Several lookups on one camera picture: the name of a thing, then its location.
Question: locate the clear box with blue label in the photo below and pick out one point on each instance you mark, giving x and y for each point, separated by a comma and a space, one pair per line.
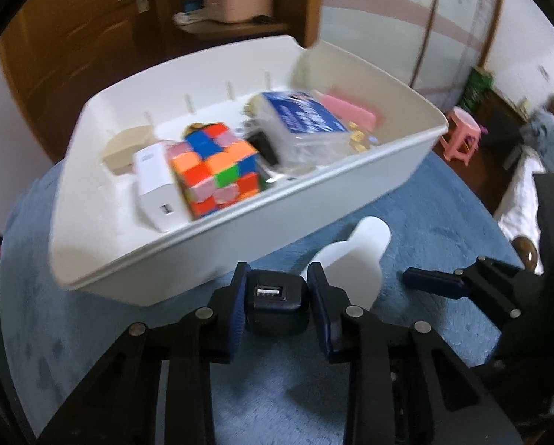
305, 125

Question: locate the blue star printed blanket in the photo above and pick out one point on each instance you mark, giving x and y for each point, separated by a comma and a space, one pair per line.
541, 139

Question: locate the small black block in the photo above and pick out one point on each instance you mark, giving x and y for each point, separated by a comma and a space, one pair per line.
263, 148

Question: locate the white quilted bedsheet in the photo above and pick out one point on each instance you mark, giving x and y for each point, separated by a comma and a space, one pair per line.
520, 204

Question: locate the white plastic scoop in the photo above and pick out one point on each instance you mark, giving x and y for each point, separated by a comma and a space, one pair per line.
346, 259

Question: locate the green bag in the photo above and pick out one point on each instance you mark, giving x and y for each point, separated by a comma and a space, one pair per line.
475, 88

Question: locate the white plastic bin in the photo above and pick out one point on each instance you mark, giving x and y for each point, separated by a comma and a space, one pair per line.
119, 250

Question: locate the wall socket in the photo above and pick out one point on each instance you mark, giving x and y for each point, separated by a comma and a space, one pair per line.
544, 73

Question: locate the white paper sheet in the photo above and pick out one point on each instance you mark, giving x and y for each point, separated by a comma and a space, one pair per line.
191, 17

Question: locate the brown wooden door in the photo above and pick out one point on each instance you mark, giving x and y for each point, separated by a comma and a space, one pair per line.
73, 46

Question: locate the dark wooden nightstand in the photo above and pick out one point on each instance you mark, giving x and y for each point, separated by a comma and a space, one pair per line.
499, 139

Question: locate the pink eraser block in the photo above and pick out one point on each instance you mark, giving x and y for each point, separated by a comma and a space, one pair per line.
351, 110

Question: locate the multicoloured puzzle cube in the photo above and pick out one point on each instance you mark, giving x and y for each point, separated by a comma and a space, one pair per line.
216, 171

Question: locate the clear bag of yellow pieces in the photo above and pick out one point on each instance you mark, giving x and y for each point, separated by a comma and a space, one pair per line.
360, 139

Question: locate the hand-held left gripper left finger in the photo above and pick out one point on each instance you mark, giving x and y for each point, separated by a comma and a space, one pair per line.
236, 320

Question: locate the small blue box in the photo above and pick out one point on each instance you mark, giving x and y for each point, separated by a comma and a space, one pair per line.
192, 6

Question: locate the pink plastic stool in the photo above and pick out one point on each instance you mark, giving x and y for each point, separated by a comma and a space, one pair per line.
460, 132

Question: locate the sliding door wardrobe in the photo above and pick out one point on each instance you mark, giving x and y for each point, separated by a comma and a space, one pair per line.
379, 23

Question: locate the black charger block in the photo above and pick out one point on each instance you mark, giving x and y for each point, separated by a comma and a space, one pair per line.
277, 313

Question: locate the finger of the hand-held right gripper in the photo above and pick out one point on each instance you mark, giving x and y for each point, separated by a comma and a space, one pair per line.
444, 280

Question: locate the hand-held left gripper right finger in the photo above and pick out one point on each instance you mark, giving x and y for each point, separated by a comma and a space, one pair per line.
322, 324

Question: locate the blue fluffy blanket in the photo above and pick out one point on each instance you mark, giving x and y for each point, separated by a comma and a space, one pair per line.
420, 222

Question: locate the white charger block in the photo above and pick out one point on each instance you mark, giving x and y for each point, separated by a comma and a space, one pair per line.
159, 185

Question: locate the wooden corner shelf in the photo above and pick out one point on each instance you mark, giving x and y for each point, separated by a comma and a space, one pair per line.
300, 4

